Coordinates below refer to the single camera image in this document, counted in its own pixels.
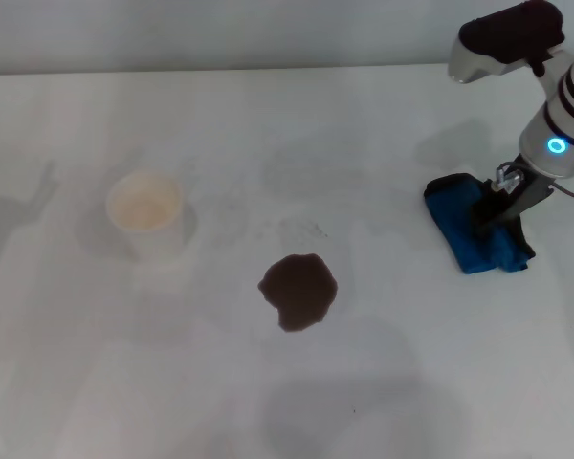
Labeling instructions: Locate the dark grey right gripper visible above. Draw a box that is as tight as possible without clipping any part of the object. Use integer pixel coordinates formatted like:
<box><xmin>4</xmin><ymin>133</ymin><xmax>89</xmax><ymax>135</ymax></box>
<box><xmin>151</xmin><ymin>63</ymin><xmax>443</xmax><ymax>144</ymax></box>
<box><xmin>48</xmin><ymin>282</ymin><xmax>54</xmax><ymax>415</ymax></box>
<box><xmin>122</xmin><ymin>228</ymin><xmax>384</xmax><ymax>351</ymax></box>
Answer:
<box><xmin>469</xmin><ymin>153</ymin><xmax>555</xmax><ymax>237</ymax></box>

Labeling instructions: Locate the blue rag with black trim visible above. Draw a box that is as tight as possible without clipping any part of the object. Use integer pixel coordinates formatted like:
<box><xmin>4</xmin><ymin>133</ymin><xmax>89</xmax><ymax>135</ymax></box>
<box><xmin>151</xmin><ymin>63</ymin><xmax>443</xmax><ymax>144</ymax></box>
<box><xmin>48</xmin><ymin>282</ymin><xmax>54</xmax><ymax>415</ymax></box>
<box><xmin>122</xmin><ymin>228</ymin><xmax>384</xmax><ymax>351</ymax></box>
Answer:
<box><xmin>422</xmin><ymin>172</ymin><xmax>538</xmax><ymax>275</ymax></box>

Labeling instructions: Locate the white paper cup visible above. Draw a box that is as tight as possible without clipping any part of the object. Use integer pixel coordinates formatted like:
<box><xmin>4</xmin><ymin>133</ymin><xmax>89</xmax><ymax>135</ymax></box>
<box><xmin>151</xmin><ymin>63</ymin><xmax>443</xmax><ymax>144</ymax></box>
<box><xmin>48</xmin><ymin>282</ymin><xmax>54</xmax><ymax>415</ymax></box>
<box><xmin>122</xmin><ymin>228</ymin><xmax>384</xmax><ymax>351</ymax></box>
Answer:
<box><xmin>105</xmin><ymin>170</ymin><xmax>189</xmax><ymax>263</ymax></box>

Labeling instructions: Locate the dark brown liquid stain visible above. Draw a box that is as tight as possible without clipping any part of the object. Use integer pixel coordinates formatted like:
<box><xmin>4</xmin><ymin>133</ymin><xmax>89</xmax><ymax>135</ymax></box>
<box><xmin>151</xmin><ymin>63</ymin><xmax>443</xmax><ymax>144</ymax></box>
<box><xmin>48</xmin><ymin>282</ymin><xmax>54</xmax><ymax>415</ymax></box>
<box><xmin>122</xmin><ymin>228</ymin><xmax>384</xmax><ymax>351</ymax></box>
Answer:
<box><xmin>256</xmin><ymin>252</ymin><xmax>340</xmax><ymax>333</ymax></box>

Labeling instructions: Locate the silver cable connector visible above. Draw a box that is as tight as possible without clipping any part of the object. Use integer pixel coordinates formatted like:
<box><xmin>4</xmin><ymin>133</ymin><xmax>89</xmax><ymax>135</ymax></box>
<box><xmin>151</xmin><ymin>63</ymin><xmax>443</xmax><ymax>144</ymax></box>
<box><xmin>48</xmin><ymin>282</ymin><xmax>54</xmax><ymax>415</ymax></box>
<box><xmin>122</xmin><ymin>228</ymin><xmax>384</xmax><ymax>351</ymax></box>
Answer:
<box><xmin>493</xmin><ymin>162</ymin><xmax>527</xmax><ymax>194</ymax></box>

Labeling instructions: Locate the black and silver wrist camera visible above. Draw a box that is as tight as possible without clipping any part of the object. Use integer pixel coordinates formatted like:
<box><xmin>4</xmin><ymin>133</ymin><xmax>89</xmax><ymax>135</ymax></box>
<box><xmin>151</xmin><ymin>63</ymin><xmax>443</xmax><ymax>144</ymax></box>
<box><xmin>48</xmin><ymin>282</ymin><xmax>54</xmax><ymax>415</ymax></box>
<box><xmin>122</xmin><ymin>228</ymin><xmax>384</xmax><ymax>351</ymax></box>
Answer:
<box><xmin>447</xmin><ymin>0</ymin><xmax>567</xmax><ymax>85</ymax></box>

